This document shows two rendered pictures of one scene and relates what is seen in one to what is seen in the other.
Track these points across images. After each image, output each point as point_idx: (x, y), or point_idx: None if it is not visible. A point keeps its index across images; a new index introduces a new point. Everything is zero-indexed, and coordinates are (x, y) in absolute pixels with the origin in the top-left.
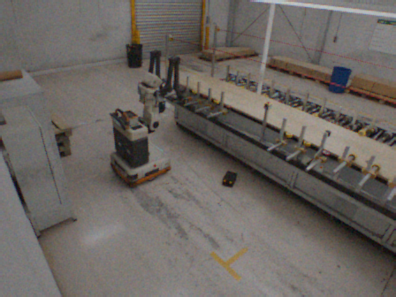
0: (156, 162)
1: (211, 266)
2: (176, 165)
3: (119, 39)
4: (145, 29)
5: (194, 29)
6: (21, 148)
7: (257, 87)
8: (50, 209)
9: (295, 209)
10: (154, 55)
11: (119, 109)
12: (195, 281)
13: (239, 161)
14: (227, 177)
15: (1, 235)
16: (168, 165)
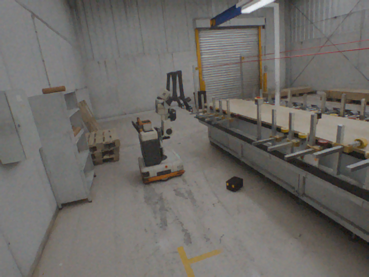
0: (168, 163)
1: (172, 259)
2: (192, 171)
3: (190, 89)
4: (210, 80)
5: (253, 77)
6: None
7: (283, 104)
8: (17, 160)
9: (302, 220)
10: (168, 75)
11: (138, 117)
12: (147, 270)
13: (253, 169)
14: (230, 180)
15: None
16: (180, 168)
